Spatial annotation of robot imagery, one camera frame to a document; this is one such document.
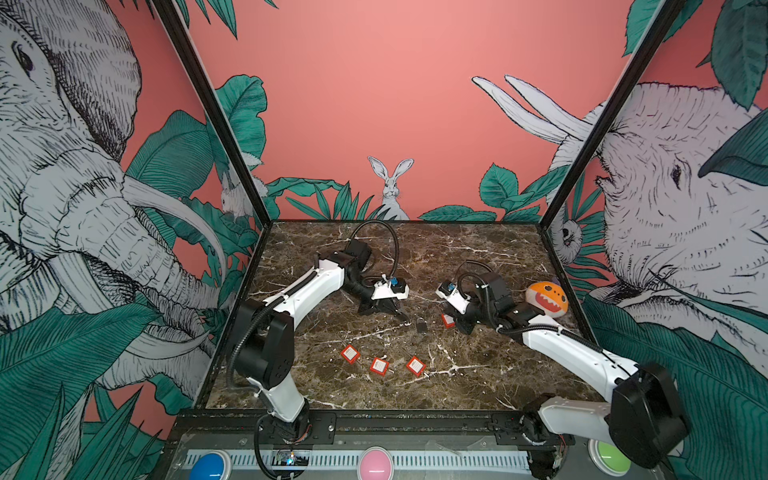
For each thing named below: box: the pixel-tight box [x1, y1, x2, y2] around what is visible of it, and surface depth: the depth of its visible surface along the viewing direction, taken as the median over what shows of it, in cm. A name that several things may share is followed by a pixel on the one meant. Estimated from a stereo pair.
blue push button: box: [189, 449, 233, 480], surface depth 69 cm
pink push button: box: [357, 445, 395, 480], surface depth 69 cm
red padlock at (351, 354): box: [340, 344, 361, 365], surface depth 87 cm
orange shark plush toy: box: [526, 281, 569, 318], surface depth 92 cm
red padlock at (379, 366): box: [369, 357, 390, 377], surface depth 85 cm
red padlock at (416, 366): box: [406, 356, 427, 377], surface depth 85 cm
